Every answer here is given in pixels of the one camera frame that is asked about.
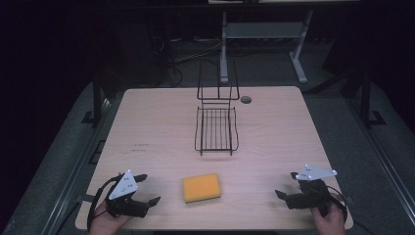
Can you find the person's left hand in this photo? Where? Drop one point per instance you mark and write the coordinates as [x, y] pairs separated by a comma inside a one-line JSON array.
[[105, 223]]

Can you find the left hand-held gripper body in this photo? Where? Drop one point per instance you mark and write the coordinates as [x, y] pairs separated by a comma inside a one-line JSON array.
[[123, 186]]

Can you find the grey metal stand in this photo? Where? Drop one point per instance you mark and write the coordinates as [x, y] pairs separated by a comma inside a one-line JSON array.
[[261, 31]]

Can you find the black floor bracket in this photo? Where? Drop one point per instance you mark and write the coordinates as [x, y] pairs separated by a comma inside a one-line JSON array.
[[97, 152]]

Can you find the person's right hand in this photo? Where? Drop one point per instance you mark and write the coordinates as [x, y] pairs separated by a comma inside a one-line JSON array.
[[329, 222]]

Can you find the black frame post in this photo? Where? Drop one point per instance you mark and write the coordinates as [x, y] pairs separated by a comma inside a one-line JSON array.
[[97, 98], [366, 98]]

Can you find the yellow sponge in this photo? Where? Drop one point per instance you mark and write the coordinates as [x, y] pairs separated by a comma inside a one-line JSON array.
[[201, 187]]

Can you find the aluminium frame rail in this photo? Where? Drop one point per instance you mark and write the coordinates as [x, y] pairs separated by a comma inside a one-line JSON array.
[[74, 176], [377, 147]]

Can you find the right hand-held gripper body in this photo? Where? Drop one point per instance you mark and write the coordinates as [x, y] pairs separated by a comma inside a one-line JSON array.
[[313, 182]]

